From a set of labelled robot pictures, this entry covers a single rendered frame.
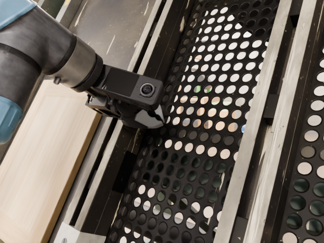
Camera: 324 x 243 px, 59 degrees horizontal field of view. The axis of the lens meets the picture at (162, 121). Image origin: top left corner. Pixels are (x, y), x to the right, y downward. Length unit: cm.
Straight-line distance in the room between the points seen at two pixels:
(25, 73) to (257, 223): 34
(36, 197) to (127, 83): 48
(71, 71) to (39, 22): 8
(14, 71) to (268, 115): 34
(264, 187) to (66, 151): 54
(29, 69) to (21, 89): 3
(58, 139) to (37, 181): 12
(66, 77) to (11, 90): 10
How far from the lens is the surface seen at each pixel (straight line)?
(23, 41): 40
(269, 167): 41
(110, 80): 47
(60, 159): 80
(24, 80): 39
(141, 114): 54
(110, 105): 50
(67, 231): 61
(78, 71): 44
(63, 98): 93
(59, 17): 126
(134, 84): 45
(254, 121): 44
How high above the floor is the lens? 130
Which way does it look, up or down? 8 degrees down
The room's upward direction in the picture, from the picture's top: straight up
